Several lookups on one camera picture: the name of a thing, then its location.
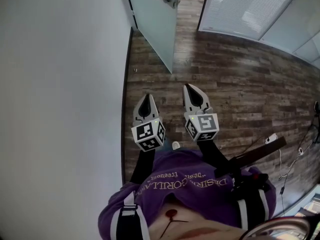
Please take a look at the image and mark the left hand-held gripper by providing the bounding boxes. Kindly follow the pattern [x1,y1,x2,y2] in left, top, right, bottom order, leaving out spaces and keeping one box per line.
[131,93,166,152]

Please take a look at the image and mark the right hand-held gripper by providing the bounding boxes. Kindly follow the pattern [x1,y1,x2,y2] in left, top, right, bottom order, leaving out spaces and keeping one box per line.
[183,83,220,143]

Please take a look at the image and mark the frosted glass door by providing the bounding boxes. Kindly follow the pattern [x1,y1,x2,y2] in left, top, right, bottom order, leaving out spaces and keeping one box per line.
[123,0,180,74]

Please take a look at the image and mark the person's left forearm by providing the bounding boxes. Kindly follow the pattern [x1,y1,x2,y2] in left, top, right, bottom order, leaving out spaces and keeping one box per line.
[129,148,156,185]

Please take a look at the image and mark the person's right forearm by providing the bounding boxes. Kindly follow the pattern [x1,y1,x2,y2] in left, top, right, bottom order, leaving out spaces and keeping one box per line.
[197,138,241,182]

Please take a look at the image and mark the blue jeans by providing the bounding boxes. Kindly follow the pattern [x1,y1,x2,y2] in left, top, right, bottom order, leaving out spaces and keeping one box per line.
[161,136,174,151]

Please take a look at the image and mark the purple printed shirt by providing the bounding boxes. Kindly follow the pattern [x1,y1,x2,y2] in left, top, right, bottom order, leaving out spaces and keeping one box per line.
[97,148,277,240]

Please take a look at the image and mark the glass partition with blinds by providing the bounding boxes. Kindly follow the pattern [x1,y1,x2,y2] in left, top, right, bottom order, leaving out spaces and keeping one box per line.
[197,0,320,70]

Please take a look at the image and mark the person's face and neck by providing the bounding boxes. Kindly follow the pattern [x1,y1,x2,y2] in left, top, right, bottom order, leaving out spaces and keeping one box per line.
[147,201,251,240]

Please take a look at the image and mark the person's eyeglasses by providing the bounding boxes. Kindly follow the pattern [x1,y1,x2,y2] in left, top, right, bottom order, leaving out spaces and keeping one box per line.
[241,217,311,240]

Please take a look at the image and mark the thin black power cable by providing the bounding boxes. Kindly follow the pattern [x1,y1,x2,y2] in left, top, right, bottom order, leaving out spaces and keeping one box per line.
[243,135,267,158]

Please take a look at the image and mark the red pendant necklace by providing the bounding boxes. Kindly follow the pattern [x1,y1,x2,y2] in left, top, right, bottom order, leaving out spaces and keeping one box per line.
[161,208,190,237]

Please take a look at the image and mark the white power cable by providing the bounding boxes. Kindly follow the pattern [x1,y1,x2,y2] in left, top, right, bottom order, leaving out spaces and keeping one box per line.
[276,146,301,183]

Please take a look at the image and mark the black harness shoulder strap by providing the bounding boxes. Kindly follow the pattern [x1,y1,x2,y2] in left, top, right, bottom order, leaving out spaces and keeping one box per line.
[109,191,151,240]
[231,173,272,231]

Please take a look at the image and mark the black floor cables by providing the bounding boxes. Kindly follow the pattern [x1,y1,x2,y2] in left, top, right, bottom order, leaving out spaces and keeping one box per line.
[278,103,320,218]

